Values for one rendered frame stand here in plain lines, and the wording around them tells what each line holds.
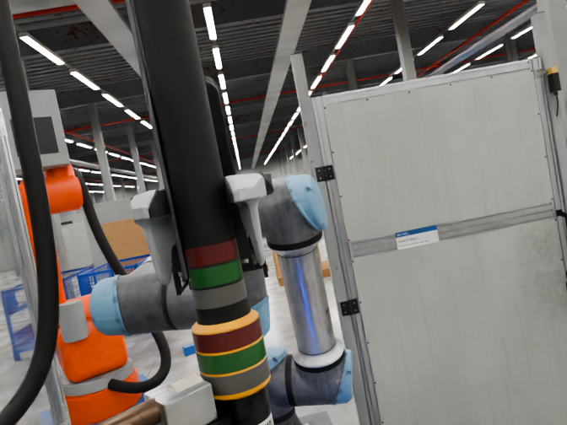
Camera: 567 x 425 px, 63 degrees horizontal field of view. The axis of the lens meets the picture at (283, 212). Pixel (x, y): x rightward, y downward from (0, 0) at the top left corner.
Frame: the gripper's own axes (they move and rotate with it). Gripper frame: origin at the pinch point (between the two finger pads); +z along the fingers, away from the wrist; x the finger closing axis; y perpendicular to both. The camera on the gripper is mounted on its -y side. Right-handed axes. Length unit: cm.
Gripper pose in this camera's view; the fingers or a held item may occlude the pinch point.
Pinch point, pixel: (191, 191)
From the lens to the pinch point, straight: 26.5
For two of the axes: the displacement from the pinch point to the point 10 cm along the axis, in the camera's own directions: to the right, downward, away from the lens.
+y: 1.9, 9.8, 0.5
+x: -9.8, 1.9, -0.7
